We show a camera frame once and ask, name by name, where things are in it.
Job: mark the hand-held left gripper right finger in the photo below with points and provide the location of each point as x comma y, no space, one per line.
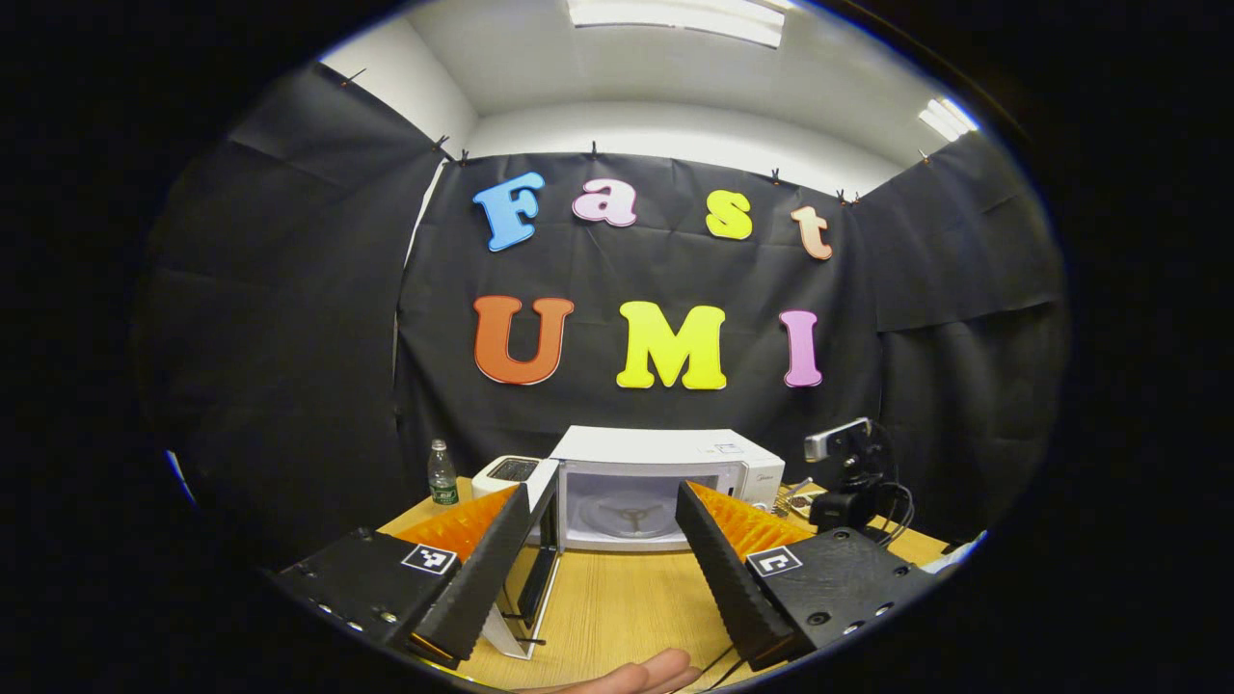
723,578

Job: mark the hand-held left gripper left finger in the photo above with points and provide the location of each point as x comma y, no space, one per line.
482,578

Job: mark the white microwave oven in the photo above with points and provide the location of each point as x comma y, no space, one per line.
656,448

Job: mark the metal mesh holder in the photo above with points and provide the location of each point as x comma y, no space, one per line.
792,496

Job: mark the clear plastic bottle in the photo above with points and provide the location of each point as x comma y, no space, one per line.
443,477

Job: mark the white toaster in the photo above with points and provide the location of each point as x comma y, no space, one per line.
506,472

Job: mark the black backdrop cloth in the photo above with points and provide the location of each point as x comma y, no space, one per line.
289,366

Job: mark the small ceiling light panel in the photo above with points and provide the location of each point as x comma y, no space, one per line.
948,119

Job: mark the long ceiling light panel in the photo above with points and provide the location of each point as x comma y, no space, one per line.
675,17

